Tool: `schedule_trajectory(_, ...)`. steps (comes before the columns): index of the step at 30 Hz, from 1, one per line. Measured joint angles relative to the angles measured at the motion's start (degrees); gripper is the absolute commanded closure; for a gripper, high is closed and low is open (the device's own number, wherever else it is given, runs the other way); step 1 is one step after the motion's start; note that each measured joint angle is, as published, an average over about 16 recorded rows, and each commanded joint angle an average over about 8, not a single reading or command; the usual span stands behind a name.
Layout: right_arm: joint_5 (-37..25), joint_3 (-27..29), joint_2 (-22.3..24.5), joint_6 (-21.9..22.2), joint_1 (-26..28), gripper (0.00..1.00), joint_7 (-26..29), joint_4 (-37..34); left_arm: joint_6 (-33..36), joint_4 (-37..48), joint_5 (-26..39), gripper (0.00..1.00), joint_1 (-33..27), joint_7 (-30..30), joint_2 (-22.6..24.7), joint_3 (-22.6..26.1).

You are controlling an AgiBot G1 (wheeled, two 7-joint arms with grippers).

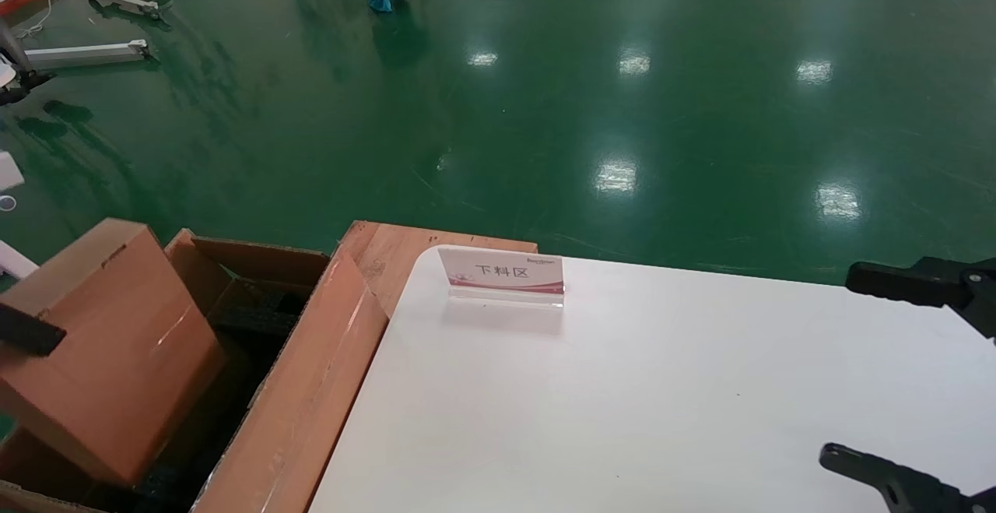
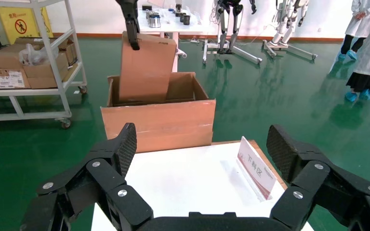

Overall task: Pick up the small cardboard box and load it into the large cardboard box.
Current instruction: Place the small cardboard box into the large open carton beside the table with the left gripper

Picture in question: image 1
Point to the small cardboard box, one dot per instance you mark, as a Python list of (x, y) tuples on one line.
[(117, 342)]

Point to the large open cardboard box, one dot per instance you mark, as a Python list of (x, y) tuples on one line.
[(311, 388)]

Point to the black foam block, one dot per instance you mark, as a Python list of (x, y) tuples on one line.
[(171, 490), (264, 314)]

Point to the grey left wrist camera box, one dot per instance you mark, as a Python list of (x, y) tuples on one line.
[(8, 170)]

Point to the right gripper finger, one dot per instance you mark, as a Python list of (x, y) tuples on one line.
[(934, 283), (903, 486)]

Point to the acrylic table sign red print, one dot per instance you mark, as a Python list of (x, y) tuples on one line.
[(502, 272)]

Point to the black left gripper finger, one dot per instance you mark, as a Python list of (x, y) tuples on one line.
[(31, 330)]

